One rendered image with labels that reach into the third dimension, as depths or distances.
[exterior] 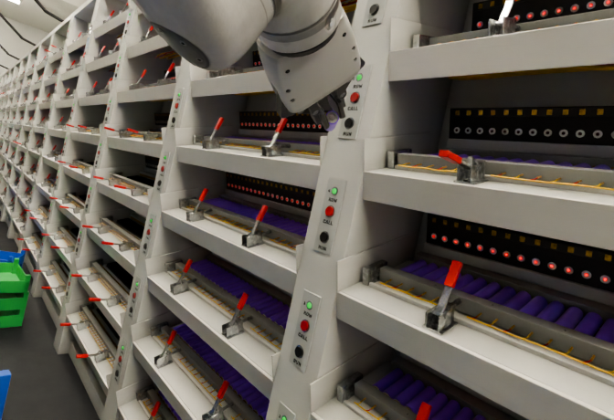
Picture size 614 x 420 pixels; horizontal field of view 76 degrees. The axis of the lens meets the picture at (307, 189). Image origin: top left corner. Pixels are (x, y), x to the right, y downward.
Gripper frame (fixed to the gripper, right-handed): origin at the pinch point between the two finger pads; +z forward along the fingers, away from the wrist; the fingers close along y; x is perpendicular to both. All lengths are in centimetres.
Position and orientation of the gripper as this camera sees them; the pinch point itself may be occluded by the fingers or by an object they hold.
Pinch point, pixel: (327, 108)
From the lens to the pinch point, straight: 52.8
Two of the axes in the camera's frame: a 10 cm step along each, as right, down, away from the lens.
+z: 2.2, 3.5, 9.1
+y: -8.4, 5.5, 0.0
